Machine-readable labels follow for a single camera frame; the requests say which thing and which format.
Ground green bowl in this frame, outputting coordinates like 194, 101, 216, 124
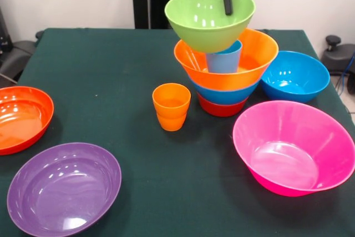
164, 0, 256, 54

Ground small red bowl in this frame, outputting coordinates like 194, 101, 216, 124
197, 92, 250, 118

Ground blue round bowl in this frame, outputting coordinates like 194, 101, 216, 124
260, 51, 331, 103

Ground blue cup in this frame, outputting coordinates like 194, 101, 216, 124
205, 39, 243, 73

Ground blue cable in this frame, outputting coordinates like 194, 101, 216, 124
336, 53, 355, 95

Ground blue cone-shaped bowl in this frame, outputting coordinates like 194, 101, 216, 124
191, 77, 262, 106

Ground black equipment box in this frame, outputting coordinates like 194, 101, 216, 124
0, 8, 12, 53

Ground pink bowl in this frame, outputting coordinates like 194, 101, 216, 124
232, 100, 355, 197

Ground purple bowl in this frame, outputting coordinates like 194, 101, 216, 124
7, 142, 122, 237

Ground orange cup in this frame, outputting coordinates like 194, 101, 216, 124
156, 112, 187, 132
151, 83, 191, 120

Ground large orange bowl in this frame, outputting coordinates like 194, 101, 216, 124
174, 28, 280, 91

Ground large red-orange bowl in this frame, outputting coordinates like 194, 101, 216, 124
0, 85, 55, 156

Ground dark green table cloth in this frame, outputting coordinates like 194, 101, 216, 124
0, 28, 355, 237

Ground black pedestal foot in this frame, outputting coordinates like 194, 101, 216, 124
321, 35, 355, 76
0, 39, 37, 82

